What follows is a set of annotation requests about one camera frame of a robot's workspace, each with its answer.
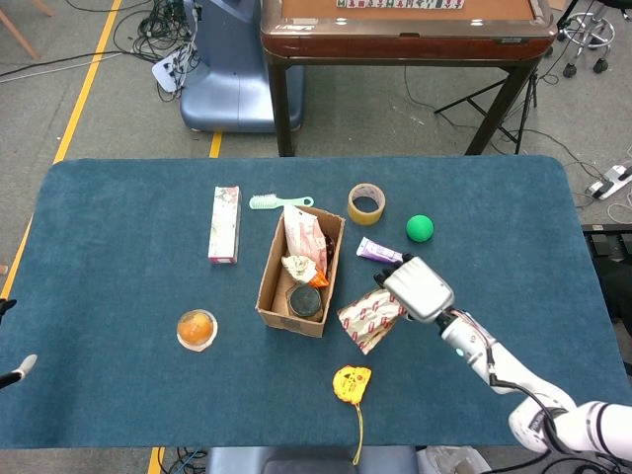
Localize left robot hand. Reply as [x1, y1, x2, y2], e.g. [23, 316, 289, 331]
[0, 298, 39, 391]

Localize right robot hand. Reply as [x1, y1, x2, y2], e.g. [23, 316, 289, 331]
[373, 252, 455, 325]

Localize red patterned snack packet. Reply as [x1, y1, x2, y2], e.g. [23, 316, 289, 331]
[337, 287, 409, 356]

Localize yellow tape measure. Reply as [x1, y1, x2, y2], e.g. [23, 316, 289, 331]
[332, 364, 373, 466]

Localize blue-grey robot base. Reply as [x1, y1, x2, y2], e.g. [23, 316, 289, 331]
[180, 0, 305, 133]

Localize yellow packing tape roll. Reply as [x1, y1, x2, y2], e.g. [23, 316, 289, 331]
[347, 183, 387, 226]

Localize open cardboard box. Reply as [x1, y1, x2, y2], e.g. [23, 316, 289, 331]
[255, 204, 347, 339]

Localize tall white pink box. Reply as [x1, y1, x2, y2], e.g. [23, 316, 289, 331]
[207, 185, 243, 265]

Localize purple white tube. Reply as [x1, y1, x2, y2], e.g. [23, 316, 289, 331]
[355, 236, 414, 266]

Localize green ball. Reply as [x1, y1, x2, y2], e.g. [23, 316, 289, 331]
[405, 214, 435, 243]

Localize dark red snack packet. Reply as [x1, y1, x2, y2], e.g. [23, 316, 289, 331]
[323, 231, 343, 263]

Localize dark round jar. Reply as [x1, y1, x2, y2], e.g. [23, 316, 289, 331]
[287, 283, 325, 320]

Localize crumpled white wrapper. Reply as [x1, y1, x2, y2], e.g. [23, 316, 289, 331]
[280, 254, 317, 285]

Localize white red-print paper bag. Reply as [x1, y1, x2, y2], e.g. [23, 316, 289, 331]
[282, 204, 328, 277]

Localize blue felt table mat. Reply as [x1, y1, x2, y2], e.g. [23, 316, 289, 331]
[0, 155, 632, 450]

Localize clear plastic bag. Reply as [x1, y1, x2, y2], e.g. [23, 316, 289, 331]
[417, 445, 493, 474]

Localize orange fruit jelly cup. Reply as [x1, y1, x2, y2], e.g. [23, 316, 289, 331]
[176, 308, 219, 353]

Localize mint green brush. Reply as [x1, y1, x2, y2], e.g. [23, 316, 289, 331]
[248, 194, 315, 211]

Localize black case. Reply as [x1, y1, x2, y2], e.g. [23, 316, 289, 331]
[581, 223, 632, 325]

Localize black folding stand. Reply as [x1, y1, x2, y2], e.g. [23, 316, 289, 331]
[434, 73, 538, 155]

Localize grey black robot torso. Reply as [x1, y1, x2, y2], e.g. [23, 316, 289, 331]
[204, 445, 420, 474]

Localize white power strip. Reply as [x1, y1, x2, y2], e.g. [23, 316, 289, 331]
[586, 165, 632, 200]

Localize brown mahjong table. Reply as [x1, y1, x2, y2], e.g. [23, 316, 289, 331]
[260, 0, 557, 157]

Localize face-up mahjong tile row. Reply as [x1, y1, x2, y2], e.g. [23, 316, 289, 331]
[337, 0, 465, 10]

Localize chrome stool with casters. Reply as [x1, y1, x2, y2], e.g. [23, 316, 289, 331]
[556, 10, 617, 79]

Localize white socket board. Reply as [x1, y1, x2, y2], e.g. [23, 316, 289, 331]
[151, 51, 192, 94]

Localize white chair wooden legs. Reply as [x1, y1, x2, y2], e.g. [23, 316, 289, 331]
[0, 0, 56, 60]

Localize black blue cable bundle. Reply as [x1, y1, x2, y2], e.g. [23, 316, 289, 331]
[165, 446, 208, 474]

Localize long black floor cable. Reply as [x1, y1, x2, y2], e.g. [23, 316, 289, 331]
[0, 48, 154, 80]

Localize black cable tangle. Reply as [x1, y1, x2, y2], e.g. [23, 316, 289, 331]
[113, 0, 198, 103]

